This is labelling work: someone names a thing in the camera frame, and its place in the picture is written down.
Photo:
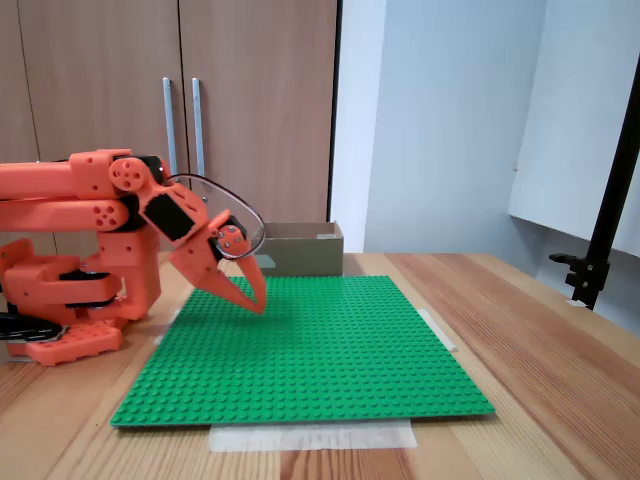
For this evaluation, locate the small white tape piece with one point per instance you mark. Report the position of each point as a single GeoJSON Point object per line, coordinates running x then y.
{"type": "Point", "coordinates": [578, 303]}

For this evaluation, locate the brown wooden cabinet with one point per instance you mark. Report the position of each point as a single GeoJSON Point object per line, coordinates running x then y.
{"type": "Point", "coordinates": [250, 100]}

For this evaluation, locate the black table clamp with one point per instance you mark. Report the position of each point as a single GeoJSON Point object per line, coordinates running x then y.
{"type": "Point", "coordinates": [25, 327]}

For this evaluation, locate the white wall panel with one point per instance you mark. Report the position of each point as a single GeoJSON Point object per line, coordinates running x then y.
{"type": "Point", "coordinates": [565, 125]}

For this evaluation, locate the brown cardboard box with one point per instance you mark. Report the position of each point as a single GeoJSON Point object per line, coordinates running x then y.
{"type": "Point", "coordinates": [305, 257]}

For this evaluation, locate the black camera stand with clamp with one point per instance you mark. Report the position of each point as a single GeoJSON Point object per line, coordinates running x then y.
{"type": "Point", "coordinates": [605, 215]}

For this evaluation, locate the green lego baseplate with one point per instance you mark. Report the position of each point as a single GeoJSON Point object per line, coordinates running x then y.
{"type": "Point", "coordinates": [300, 375]}

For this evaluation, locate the wide masking tape strip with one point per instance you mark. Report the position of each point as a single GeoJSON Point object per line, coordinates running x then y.
{"type": "Point", "coordinates": [310, 437]}

